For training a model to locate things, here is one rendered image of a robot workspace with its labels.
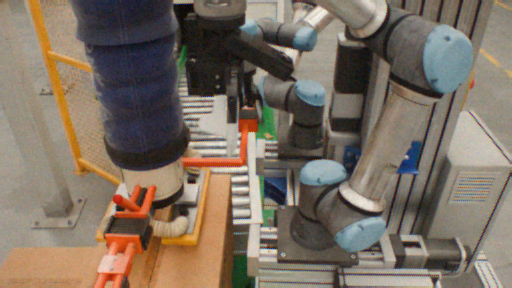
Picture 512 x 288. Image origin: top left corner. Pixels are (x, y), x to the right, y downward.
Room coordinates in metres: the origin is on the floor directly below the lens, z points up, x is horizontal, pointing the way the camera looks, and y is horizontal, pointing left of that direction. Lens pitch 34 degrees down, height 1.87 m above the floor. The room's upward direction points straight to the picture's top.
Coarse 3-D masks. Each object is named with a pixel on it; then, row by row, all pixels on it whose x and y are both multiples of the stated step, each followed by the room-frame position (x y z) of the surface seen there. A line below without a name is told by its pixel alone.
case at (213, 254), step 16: (224, 176) 1.19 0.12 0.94; (208, 192) 1.10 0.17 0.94; (224, 192) 1.10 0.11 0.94; (208, 208) 1.01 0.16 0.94; (224, 208) 1.01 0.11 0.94; (208, 224) 0.94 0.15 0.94; (224, 224) 0.94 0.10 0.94; (160, 240) 0.86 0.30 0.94; (208, 240) 0.86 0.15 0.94; (224, 240) 0.88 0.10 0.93; (96, 256) 0.79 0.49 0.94; (144, 256) 0.80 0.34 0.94; (160, 256) 0.80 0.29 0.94; (176, 256) 0.80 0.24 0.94; (192, 256) 0.80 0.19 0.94; (208, 256) 0.80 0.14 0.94; (224, 256) 0.86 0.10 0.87; (96, 272) 0.73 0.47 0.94; (144, 272) 0.73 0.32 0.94; (160, 272) 0.74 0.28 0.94; (176, 272) 0.74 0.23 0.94; (192, 272) 0.74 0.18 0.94; (208, 272) 0.74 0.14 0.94; (224, 272) 0.81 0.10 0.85
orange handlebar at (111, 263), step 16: (240, 144) 1.04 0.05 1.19; (192, 160) 0.95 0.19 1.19; (208, 160) 0.95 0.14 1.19; (224, 160) 0.95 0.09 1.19; (240, 160) 0.95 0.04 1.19; (144, 208) 0.74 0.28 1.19; (112, 256) 0.58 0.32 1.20; (128, 256) 0.58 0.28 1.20; (112, 272) 0.53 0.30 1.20; (128, 272) 0.55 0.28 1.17
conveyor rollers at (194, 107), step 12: (192, 60) 3.46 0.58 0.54; (180, 84) 2.92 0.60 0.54; (180, 96) 2.73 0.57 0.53; (192, 96) 2.74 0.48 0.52; (216, 96) 2.68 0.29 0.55; (192, 108) 2.49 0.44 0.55; (204, 108) 2.49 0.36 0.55; (192, 120) 2.38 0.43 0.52; (192, 132) 2.20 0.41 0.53; (204, 132) 2.20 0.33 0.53; (240, 132) 2.21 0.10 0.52; (192, 144) 2.03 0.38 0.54; (204, 144) 2.03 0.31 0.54; (216, 144) 2.03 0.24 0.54; (204, 156) 1.93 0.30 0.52; (216, 156) 1.94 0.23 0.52; (216, 168) 1.78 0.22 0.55; (228, 168) 1.78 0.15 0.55; (240, 168) 1.78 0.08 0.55; (240, 180) 1.68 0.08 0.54; (240, 192) 1.59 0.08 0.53; (240, 204) 1.49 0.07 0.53; (240, 216) 1.41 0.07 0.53
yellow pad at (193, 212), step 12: (204, 168) 1.07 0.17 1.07; (192, 180) 0.97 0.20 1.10; (204, 180) 1.01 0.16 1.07; (204, 192) 0.95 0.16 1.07; (180, 204) 0.89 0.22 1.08; (192, 204) 0.89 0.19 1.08; (204, 204) 0.90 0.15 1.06; (168, 216) 0.84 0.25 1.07; (192, 216) 0.83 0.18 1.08; (192, 228) 0.79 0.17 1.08; (168, 240) 0.75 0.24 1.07; (180, 240) 0.75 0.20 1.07; (192, 240) 0.75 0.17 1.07
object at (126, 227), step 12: (120, 216) 0.70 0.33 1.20; (132, 216) 0.70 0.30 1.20; (144, 216) 0.70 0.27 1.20; (108, 228) 0.65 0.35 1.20; (120, 228) 0.66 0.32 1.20; (132, 228) 0.66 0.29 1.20; (144, 228) 0.66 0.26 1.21; (108, 240) 0.63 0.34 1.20; (120, 240) 0.62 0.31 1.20; (132, 240) 0.62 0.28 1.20; (144, 240) 0.63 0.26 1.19; (120, 252) 0.62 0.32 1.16
